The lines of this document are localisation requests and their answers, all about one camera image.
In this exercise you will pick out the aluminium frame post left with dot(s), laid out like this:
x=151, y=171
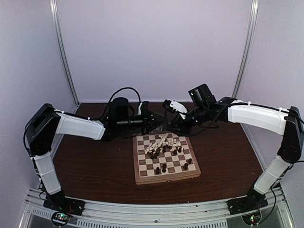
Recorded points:
x=63, y=55

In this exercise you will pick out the pile of dark chess pieces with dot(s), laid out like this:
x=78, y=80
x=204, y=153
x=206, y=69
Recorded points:
x=168, y=152

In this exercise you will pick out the dark chess pawn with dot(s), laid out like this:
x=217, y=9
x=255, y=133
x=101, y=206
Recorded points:
x=185, y=167

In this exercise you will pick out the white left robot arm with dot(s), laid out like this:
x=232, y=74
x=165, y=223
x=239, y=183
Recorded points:
x=47, y=122

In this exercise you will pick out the aluminium frame post right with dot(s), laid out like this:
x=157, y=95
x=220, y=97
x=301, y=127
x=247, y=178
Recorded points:
x=251, y=27

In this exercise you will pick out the wooden chess board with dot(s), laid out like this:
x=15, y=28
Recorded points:
x=144, y=169

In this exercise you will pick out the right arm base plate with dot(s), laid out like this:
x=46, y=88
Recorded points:
x=245, y=204

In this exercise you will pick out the clear drinking glass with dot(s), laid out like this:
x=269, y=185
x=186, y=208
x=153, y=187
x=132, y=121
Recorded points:
x=158, y=129

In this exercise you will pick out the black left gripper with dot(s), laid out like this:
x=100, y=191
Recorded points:
x=150, y=123

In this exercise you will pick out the aluminium frame post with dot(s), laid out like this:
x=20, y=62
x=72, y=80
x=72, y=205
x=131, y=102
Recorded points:
x=63, y=55
x=251, y=27

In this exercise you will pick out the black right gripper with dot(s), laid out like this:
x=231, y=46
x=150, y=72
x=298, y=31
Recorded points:
x=178, y=122

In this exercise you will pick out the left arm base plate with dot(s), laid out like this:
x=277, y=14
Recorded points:
x=70, y=206

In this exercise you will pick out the aluminium front rail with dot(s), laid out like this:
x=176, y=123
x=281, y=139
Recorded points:
x=209, y=214

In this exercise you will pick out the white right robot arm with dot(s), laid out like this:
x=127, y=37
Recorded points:
x=284, y=122

